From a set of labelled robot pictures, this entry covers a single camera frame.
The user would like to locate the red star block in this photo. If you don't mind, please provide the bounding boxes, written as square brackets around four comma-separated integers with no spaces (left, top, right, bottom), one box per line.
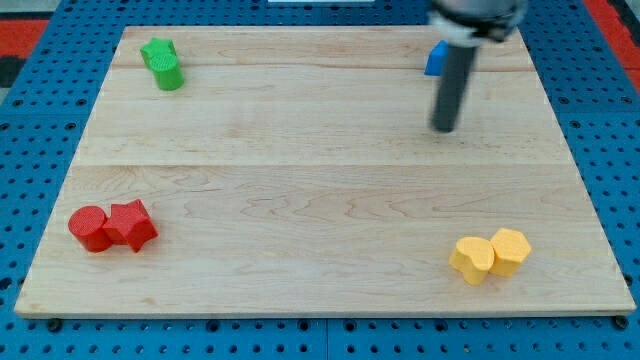
[102,199,158,252]

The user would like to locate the green cylinder block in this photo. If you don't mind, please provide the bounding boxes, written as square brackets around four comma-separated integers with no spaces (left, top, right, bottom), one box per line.
[150,53,184,91]

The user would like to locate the blue triangle block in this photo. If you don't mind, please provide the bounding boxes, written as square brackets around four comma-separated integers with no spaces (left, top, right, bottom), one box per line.
[424,40,448,76]

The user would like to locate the wooden board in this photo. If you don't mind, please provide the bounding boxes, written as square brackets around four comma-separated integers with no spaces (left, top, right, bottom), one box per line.
[15,26,636,319]

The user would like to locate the red cylinder block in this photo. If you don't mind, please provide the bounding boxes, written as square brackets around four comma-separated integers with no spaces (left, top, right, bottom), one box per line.
[68,205,112,253]

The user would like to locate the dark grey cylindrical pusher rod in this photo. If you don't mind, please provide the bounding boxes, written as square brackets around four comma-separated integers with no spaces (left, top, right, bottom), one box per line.
[431,45,477,133]

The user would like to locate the yellow heart block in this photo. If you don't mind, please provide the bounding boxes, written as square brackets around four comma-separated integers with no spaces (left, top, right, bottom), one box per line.
[449,237,494,286]

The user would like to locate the blue perforated base mat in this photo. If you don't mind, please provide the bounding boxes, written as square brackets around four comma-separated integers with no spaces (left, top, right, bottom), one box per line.
[1,0,639,359]

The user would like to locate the yellow hexagon block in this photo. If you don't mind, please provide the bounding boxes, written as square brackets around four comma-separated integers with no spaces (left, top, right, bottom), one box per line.
[489,228,532,277]

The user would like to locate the green star block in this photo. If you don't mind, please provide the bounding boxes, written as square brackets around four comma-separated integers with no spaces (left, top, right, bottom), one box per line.
[140,37,177,69]

